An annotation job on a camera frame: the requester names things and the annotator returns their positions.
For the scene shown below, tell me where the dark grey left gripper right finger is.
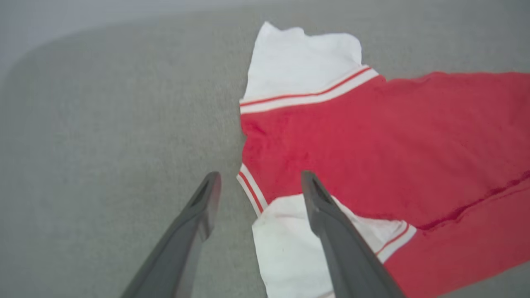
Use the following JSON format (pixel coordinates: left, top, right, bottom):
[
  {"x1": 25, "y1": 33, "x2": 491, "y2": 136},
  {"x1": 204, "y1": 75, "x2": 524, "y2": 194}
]
[{"x1": 301, "y1": 170, "x2": 407, "y2": 298}]

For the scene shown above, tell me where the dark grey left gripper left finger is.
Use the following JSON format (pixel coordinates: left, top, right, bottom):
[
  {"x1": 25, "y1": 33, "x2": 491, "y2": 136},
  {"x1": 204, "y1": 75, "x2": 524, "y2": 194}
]
[{"x1": 120, "y1": 171, "x2": 222, "y2": 298}]

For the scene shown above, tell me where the red and white shirt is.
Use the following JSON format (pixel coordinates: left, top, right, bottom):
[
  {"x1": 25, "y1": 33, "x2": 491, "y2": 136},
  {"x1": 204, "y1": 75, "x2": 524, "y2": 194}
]
[{"x1": 236, "y1": 22, "x2": 530, "y2": 298}]

